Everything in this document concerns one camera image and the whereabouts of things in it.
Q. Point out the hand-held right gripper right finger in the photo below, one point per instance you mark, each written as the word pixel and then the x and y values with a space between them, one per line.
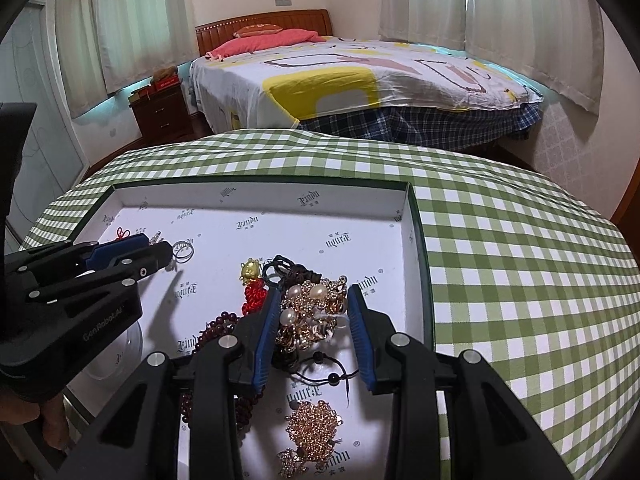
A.
pixel 360 342

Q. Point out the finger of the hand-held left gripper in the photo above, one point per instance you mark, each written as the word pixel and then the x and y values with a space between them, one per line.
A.
pixel 112 251
pixel 145 260

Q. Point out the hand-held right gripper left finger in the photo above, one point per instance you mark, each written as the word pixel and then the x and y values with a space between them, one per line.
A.
pixel 262 342

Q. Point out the small red knot charm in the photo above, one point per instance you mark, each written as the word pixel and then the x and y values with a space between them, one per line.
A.
pixel 122 233

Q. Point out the silver brooch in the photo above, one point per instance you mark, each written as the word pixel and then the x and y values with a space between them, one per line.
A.
pixel 156 237

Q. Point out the white bangle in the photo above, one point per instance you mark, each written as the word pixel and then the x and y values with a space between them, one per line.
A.
pixel 132 355

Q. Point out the red knot gold charm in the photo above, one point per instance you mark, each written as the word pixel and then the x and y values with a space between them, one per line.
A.
pixel 248 272

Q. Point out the gold rhinestone brooch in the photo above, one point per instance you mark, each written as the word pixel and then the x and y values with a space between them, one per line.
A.
pixel 312 422

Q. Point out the dark green shallow box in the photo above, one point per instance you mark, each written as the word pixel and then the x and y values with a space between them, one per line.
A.
pixel 300 230

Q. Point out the person's left hand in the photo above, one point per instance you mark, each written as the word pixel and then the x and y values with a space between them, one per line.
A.
pixel 50 420

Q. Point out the dark wooden nightstand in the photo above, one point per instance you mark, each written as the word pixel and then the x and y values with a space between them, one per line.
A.
pixel 162 115

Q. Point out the grey wardrobe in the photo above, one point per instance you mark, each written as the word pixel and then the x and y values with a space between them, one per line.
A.
pixel 50 110

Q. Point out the green checked tablecloth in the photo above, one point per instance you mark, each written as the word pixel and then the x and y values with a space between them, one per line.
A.
pixel 500 260

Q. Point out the red gift box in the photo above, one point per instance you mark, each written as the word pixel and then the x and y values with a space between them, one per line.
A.
pixel 166 85

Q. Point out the white curtain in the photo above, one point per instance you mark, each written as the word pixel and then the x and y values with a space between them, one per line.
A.
pixel 145 20
pixel 80 45
pixel 535 35
pixel 422 5

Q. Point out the blue plaid bed skirt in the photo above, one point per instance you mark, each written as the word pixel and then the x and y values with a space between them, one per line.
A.
pixel 425 127

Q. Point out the pink blanket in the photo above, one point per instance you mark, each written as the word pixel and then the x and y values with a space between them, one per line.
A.
pixel 260 45

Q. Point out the orange red pillow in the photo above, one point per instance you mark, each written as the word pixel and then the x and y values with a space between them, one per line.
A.
pixel 257 31

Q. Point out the wooden headboard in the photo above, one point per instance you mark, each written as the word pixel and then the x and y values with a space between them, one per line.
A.
pixel 265 20

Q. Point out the bed with patterned cover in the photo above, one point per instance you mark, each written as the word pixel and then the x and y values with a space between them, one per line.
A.
pixel 400 75

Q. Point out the brown wooden door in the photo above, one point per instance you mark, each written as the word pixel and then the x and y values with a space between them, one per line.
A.
pixel 629 205

